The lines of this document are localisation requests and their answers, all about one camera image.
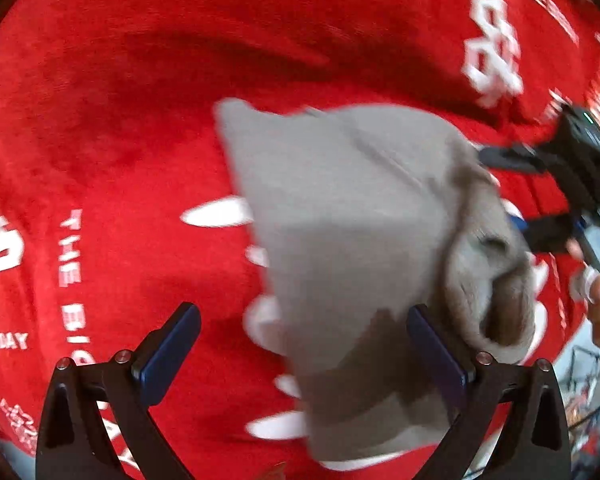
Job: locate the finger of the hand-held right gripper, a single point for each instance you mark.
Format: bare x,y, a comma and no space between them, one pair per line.
517,156
547,232

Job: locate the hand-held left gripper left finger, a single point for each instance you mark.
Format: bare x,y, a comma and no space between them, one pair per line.
167,355

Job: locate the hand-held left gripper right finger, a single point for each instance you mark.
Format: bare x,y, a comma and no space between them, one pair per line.
437,355

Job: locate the grey fleece garment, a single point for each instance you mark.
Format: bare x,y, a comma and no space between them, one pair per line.
360,240

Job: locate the red printed blanket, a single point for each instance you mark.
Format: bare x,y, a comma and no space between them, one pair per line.
130,135

